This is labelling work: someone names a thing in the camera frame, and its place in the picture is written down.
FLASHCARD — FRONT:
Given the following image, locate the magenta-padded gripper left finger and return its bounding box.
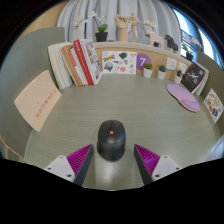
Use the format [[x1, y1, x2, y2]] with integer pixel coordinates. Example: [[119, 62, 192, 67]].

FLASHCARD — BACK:
[[43, 143, 94, 187]]

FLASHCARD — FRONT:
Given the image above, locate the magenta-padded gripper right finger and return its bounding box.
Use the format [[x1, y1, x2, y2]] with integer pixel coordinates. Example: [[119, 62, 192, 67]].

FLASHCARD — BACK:
[[133, 143, 183, 186]]

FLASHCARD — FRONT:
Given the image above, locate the black computer mouse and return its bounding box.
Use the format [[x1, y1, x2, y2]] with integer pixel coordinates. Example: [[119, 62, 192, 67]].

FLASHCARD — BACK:
[[96, 119, 127, 162]]

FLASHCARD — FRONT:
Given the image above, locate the purple mouse pad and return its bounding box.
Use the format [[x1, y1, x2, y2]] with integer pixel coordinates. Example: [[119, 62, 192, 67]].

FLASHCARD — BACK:
[[166, 83, 201, 113]]

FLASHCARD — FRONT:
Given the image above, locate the beige booklet with red print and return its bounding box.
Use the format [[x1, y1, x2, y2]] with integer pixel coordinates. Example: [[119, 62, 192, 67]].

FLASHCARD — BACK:
[[13, 69, 63, 133]]

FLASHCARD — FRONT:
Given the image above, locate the colourful sticker sheet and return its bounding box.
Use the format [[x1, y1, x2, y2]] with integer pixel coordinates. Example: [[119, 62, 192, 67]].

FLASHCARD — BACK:
[[203, 88, 224, 124]]

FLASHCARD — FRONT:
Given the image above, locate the black cover magazine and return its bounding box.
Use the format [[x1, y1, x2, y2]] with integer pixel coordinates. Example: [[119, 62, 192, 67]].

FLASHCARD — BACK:
[[180, 61, 210, 96]]

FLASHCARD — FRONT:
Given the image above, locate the thick white book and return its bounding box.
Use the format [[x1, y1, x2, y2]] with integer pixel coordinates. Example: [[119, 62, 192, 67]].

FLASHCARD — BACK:
[[47, 42, 74, 90]]

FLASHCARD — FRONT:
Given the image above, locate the white book with red print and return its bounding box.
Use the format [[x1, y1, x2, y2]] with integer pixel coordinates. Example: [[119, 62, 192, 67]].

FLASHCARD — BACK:
[[68, 46, 89, 87]]

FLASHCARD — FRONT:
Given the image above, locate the kraft brown book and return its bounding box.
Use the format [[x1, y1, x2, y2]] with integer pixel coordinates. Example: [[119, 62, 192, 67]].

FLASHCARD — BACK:
[[60, 44, 84, 88]]

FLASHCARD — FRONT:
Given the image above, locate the purple round number sticker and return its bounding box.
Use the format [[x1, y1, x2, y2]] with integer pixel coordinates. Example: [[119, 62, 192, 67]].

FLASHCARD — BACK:
[[135, 53, 152, 72]]

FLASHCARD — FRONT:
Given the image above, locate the wooden desk back shelf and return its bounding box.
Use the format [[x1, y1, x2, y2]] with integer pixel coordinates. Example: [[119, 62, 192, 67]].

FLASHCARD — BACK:
[[48, 41, 201, 81]]

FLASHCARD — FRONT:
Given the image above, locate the picture cover book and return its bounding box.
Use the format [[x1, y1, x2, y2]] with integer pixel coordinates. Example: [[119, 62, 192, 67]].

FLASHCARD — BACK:
[[79, 39, 104, 85]]

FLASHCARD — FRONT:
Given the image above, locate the white illustrated sticker sheet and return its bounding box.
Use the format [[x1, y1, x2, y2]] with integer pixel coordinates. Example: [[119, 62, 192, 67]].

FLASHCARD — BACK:
[[101, 50, 138, 75]]

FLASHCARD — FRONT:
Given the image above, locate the window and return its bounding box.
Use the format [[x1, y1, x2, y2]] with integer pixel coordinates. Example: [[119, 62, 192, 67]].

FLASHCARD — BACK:
[[173, 9, 222, 66]]

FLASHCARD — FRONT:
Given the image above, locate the pink horse figurine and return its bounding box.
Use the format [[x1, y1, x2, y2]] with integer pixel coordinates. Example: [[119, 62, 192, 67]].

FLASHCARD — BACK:
[[148, 28, 165, 50]]

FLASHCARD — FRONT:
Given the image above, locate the wooden hand model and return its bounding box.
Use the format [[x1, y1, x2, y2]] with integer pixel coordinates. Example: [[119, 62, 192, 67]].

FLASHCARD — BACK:
[[114, 13, 131, 43]]

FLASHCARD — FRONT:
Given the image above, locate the wooden mannequin figure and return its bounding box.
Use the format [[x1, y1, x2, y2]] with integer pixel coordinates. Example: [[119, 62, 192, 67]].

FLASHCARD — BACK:
[[128, 12, 141, 43]]

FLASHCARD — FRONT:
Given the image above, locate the grey curtain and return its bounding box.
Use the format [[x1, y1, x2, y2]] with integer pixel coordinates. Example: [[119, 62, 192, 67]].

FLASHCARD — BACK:
[[56, 0, 183, 44]]

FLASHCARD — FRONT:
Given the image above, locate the small white wall socket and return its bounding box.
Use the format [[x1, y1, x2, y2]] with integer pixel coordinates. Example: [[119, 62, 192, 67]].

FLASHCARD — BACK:
[[178, 61, 188, 75]]

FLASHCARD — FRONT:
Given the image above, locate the wide white wall socket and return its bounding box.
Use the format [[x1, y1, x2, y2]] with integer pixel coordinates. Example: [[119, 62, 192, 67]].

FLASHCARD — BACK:
[[165, 56, 178, 71]]

